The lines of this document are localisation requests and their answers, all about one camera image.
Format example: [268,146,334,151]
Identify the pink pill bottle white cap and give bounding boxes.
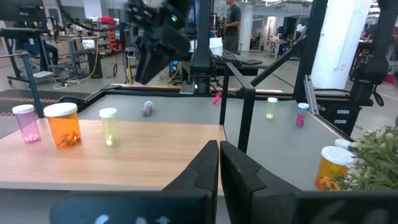
[11,104,42,144]

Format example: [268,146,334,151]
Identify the potted green plant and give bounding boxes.
[337,124,398,192]

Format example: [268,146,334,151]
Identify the grey metal workbench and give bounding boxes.
[0,27,103,119]

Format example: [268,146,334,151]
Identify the silver aluminium rail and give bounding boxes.
[303,74,320,116]

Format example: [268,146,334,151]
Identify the small white cap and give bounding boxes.
[334,138,353,150]

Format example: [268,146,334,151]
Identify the person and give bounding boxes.
[223,0,243,54]

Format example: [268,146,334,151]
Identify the black striped floor mat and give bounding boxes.
[0,89,91,118]

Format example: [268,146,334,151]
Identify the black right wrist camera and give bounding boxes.
[152,26,191,58]

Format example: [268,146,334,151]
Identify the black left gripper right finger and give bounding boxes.
[220,140,301,224]

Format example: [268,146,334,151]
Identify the orange pill bottle white cap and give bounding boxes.
[43,102,83,149]

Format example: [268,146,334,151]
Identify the red cable clip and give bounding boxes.
[211,91,223,106]

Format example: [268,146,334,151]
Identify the black computer tower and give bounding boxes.
[169,60,180,78]

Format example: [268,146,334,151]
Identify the black drawer cabinet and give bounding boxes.
[315,98,363,137]

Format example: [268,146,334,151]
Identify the black side desk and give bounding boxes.
[180,58,272,78]

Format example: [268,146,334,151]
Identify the black monitor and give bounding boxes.
[0,0,47,24]

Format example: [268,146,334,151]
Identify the white building column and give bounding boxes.
[310,0,373,90]

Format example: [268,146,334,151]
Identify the large white cap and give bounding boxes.
[314,145,355,192]

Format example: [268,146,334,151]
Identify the black computer keyboard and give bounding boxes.
[221,49,264,67]

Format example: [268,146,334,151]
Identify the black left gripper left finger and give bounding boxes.
[162,139,220,224]

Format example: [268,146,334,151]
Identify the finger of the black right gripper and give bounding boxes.
[135,42,171,85]

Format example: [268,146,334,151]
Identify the blue pill bottle red pills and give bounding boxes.
[141,100,155,118]

